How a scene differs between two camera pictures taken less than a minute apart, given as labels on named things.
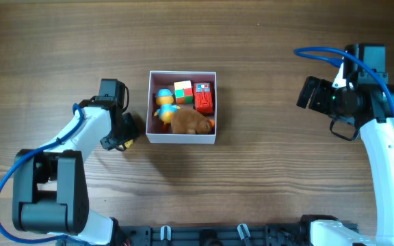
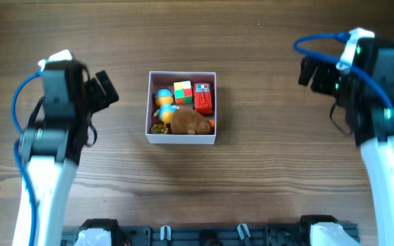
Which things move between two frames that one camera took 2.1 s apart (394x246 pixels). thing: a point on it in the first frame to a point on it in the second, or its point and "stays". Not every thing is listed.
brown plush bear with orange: x=189 y=121 stays
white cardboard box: x=163 y=79 stays
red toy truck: x=202 y=98 stays
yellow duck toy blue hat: x=164 y=98 stays
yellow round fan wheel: x=128 y=143 to x=159 y=128
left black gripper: x=130 y=126 to x=102 y=96
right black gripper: x=319 y=97 to x=320 y=79
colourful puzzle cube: x=183 y=92 stays
